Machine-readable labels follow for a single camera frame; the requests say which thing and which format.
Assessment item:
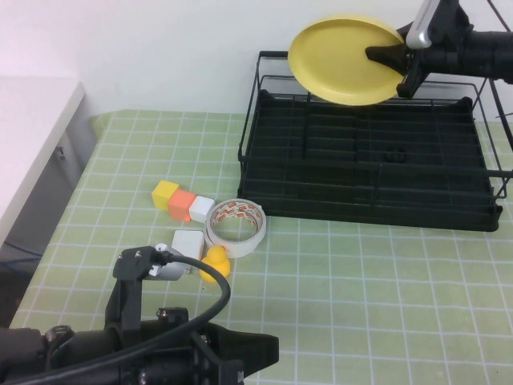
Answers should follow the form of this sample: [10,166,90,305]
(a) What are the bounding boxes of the yellow round plate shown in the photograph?
[288,14,406,107]

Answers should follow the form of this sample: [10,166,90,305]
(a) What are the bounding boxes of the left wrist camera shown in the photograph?
[148,241,190,282]

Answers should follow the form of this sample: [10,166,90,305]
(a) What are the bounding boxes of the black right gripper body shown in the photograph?
[396,0,476,99]

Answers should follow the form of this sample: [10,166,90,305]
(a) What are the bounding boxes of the black wire dish rack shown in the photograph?
[236,51,513,209]

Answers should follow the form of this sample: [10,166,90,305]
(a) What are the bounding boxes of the orange cube block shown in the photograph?
[168,189,197,223]

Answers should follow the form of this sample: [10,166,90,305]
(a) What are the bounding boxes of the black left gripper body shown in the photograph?
[131,306,281,385]

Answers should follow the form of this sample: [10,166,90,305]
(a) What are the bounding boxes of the black plastic drip tray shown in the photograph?
[236,90,502,233]

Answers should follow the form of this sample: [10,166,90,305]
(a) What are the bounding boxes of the yellow cube block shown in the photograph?
[151,180,179,211]

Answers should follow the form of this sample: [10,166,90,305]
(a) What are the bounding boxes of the yellow rubber duck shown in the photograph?
[199,245,231,284]

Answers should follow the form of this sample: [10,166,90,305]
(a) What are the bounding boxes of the white plug charger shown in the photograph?
[171,229,204,261]

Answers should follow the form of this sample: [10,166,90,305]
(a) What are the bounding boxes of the thin blue cable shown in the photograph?
[0,240,43,270]

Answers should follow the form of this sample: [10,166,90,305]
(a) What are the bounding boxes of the black left camera cable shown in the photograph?
[0,250,232,385]

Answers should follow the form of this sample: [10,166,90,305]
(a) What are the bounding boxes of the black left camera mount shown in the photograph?
[104,246,161,334]

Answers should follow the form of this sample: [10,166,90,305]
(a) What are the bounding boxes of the green checkered tablecloth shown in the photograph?
[0,108,513,385]

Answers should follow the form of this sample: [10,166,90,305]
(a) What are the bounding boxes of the white cube block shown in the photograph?
[188,195,216,224]

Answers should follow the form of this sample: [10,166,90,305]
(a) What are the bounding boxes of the white tape roll red print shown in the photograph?
[204,199,267,246]

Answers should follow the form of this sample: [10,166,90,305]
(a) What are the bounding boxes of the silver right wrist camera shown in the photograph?
[403,0,442,50]

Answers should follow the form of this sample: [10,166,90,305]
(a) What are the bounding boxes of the white cabinet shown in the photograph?
[0,75,99,265]

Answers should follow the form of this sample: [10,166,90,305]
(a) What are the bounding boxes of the plain white tape roll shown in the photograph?
[206,232,252,258]

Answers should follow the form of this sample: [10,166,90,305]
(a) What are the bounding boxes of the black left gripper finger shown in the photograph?
[218,358,246,385]

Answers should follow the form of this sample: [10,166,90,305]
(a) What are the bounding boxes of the thin black right cable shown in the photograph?
[487,0,513,33]

